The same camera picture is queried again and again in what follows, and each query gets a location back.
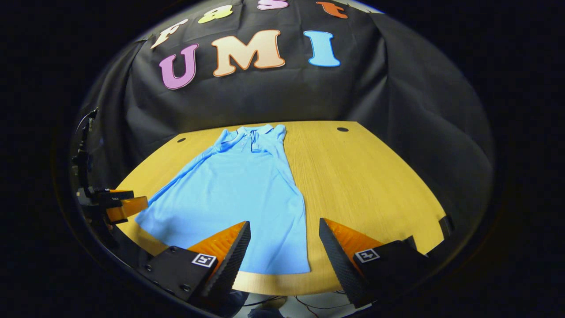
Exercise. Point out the person's dark shoe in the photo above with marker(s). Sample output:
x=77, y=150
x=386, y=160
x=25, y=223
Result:
x=265, y=314

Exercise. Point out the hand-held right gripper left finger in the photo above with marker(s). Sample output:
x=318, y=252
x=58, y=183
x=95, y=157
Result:
x=229, y=269

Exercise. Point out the light blue polo T-shirt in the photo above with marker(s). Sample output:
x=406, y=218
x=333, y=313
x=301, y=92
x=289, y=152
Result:
x=238, y=194

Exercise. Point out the black backdrop cloth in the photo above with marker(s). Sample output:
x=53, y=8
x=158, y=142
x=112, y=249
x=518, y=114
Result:
x=265, y=97

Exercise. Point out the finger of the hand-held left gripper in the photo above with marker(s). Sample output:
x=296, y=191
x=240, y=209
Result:
x=128, y=207

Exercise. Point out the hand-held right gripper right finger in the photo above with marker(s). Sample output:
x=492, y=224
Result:
x=340, y=265

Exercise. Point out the person's dark blue clothing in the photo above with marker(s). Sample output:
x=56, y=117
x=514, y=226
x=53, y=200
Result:
x=234, y=304

